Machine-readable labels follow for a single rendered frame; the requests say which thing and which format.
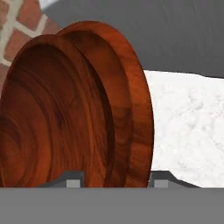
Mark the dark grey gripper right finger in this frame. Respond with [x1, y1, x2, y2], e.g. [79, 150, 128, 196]
[148, 170, 202, 189]

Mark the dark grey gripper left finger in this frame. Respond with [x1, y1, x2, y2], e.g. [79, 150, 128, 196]
[38, 170, 86, 189]

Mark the small brown wooden bowl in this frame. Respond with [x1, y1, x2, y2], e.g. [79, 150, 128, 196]
[0, 33, 116, 188]

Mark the large brown wooden bowl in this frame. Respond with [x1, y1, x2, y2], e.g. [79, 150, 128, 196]
[56, 20, 155, 188]

